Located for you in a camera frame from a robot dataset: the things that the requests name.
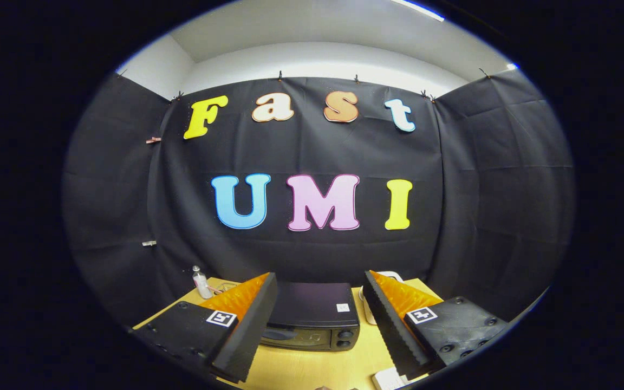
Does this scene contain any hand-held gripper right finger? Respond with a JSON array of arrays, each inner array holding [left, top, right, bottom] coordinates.
[[363, 269, 510, 381]]

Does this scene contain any clear bottle pink label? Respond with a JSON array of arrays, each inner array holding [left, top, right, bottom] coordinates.
[[192, 265, 213, 300]]

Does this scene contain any white toaster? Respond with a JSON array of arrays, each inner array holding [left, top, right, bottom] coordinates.
[[358, 271, 404, 326]]

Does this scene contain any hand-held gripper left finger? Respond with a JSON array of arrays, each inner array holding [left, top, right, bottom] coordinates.
[[131, 272, 279, 384]]

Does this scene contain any black backdrop cloth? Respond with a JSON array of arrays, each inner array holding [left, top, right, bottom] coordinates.
[[63, 69, 577, 328]]

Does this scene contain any black toaster oven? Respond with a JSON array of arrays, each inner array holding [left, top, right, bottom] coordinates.
[[261, 282, 360, 352]]

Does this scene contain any ceiling light strip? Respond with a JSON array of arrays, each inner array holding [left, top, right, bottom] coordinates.
[[391, 0, 445, 22]]

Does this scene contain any white square plate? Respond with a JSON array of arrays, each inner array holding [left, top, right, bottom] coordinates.
[[372, 367, 411, 390]]

